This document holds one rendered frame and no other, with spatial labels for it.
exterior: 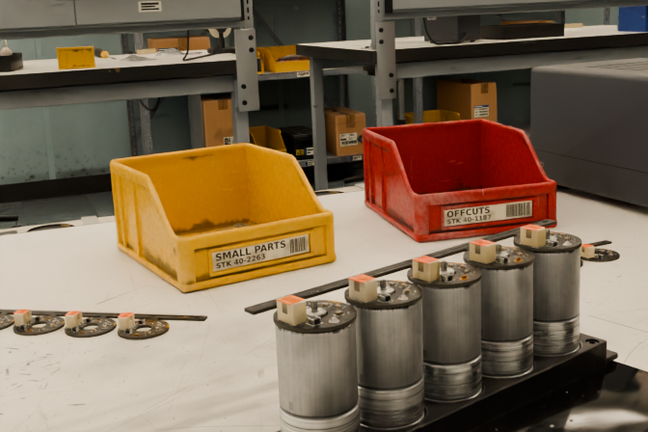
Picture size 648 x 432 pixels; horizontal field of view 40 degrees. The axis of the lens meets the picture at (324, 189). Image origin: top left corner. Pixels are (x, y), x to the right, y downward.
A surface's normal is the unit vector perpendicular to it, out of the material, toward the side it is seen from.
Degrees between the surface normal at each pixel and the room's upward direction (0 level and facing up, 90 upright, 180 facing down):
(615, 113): 90
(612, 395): 0
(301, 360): 90
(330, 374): 90
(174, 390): 0
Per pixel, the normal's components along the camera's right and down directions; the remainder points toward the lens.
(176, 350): -0.04, -0.98
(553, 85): -0.91, 0.12
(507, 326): 0.03, 0.21
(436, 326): -0.32, 0.21
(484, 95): 0.44, 0.17
